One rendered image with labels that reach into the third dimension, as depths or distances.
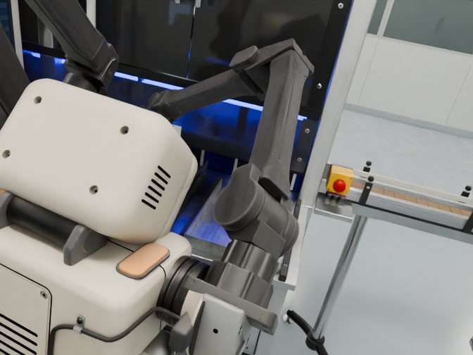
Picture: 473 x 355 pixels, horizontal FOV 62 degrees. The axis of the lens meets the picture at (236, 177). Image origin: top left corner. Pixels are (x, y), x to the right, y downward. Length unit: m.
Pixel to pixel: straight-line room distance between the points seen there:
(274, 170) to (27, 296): 0.35
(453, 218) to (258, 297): 1.12
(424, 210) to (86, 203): 1.24
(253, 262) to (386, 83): 5.52
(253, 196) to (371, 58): 5.41
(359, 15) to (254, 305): 0.89
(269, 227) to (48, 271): 0.26
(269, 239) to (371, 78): 5.46
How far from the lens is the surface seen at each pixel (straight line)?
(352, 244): 1.60
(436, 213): 1.51
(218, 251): 1.04
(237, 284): 0.48
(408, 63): 5.92
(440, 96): 6.10
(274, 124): 0.64
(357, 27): 1.18
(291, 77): 0.72
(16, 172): 0.50
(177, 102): 1.03
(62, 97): 0.51
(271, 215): 0.52
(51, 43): 1.50
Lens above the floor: 1.55
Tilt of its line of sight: 28 degrees down
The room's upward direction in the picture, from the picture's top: 11 degrees clockwise
